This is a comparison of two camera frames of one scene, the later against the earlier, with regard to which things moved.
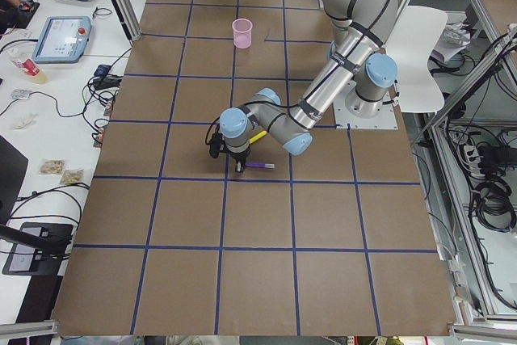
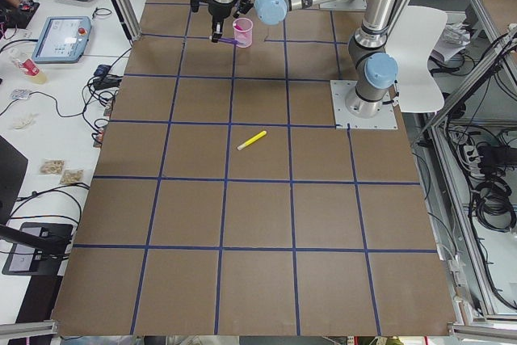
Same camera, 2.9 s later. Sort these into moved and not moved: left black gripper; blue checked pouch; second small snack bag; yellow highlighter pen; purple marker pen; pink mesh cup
Moved: purple marker pen; left black gripper
Not moved: pink mesh cup; blue checked pouch; yellow highlighter pen; second small snack bag
